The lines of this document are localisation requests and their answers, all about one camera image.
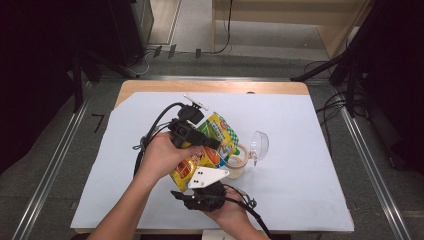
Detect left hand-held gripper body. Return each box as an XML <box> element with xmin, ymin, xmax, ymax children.
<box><xmin>168</xmin><ymin>93</ymin><xmax>214</xmax><ymax>149</ymax></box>

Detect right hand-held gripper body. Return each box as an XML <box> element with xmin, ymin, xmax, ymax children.
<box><xmin>171</xmin><ymin>166</ymin><xmax>231</xmax><ymax>213</ymax></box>

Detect yellow printed snack packet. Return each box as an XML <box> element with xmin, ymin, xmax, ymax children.
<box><xmin>169</xmin><ymin>111</ymin><xmax>240</xmax><ymax>193</ymax></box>

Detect glass jar with beige lid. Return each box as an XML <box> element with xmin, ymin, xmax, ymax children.
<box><xmin>226</xmin><ymin>130</ymin><xmax>270</xmax><ymax>179</ymax></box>

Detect person's left hand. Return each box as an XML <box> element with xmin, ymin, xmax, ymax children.
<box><xmin>137</xmin><ymin>131</ymin><xmax>203</xmax><ymax>183</ymax></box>

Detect person's right hand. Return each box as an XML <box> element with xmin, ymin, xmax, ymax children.
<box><xmin>203</xmin><ymin>189</ymin><xmax>255</xmax><ymax>232</ymax></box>

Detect wooden table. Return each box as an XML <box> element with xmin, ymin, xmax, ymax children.
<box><xmin>74</xmin><ymin>79</ymin><xmax>355</xmax><ymax>235</ymax></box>

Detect white paper sheet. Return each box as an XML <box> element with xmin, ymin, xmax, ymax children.
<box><xmin>70</xmin><ymin>91</ymin><xmax>355</xmax><ymax>233</ymax></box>

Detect dark cabinet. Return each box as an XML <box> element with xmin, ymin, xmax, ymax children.
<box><xmin>109</xmin><ymin>0</ymin><xmax>154</xmax><ymax>68</ymax></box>

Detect black tripod stand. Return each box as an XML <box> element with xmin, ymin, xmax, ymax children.
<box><xmin>289</xmin><ymin>0</ymin><xmax>381</xmax><ymax>118</ymax></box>
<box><xmin>71</xmin><ymin>49</ymin><xmax>134</xmax><ymax>113</ymax></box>

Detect wooden cabinet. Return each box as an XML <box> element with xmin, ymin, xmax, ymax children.
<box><xmin>211</xmin><ymin>0</ymin><xmax>371</xmax><ymax>59</ymax></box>

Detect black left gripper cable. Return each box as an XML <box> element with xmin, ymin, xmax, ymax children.
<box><xmin>133</xmin><ymin>102</ymin><xmax>186</xmax><ymax>178</ymax></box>

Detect white floor cable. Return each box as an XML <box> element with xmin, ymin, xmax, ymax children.
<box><xmin>128</xmin><ymin>49</ymin><xmax>151</xmax><ymax>76</ymax></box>

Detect black hanging cable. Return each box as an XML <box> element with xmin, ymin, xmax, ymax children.
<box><xmin>213</xmin><ymin>0</ymin><xmax>234</xmax><ymax>55</ymax></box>

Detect black floor cables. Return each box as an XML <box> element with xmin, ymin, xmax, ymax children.
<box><xmin>314</xmin><ymin>91</ymin><xmax>368</xmax><ymax>158</ymax></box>

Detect metal floor rail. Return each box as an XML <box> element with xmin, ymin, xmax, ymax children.
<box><xmin>11</xmin><ymin>81</ymin><xmax>93</xmax><ymax>240</ymax></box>
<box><xmin>334</xmin><ymin>99</ymin><xmax>413</xmax><ymax>240</ymax></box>

